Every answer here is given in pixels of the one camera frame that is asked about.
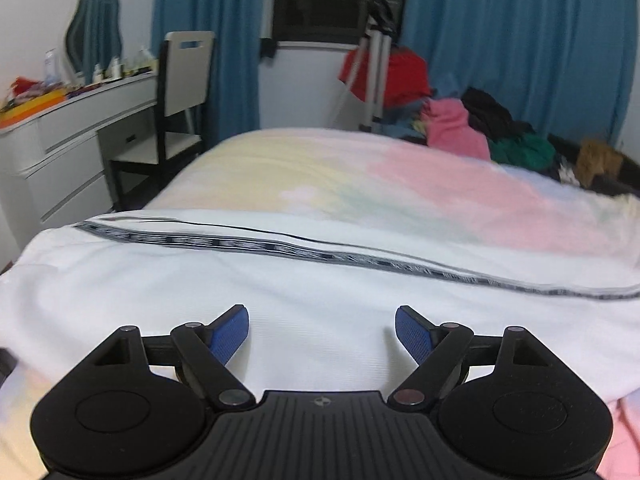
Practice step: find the red garment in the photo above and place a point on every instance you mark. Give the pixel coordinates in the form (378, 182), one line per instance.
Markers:
(402, 77)

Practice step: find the colourful clutter on dressing table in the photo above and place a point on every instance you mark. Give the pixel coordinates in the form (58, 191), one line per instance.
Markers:
(35, 97)

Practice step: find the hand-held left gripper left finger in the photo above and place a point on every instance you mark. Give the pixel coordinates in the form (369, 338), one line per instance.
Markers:
(231, 331)

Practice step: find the wavy blue-framed mirror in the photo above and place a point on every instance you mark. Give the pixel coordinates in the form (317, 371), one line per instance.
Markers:
(93, 30)

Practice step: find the white dressing table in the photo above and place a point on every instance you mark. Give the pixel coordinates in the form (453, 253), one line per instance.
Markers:
(70, 145)

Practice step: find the bottles on dressing table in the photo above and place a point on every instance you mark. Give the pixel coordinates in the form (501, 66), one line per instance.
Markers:
(112, 67)

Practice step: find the green garment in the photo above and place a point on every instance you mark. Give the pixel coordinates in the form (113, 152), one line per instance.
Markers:
(522, 152)

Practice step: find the brown garment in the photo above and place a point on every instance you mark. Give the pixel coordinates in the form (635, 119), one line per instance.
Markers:
(597, 160)

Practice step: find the blue curtain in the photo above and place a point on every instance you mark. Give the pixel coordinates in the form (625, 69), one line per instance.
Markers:
(520, 45)
(212, 45)

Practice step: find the silver camera tripod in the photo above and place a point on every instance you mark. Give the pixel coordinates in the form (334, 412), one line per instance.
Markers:
(372, 67)

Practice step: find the dark window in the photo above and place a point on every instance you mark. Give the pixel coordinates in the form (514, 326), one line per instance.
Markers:
(340, 0)

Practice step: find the white garment with black stripe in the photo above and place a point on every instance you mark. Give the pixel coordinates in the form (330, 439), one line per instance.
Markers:
(280, 290)

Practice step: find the pink garment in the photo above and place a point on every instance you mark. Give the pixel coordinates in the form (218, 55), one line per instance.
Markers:
(452, 127)

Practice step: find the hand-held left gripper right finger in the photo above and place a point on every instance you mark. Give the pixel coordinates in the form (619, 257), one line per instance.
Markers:
(413, 334)

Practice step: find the pastel tie-dye bed sheet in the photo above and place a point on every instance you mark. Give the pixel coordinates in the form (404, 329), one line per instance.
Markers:
(380, 185)

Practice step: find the white and black chair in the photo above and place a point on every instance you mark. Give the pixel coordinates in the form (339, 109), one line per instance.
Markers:
(172, 110)

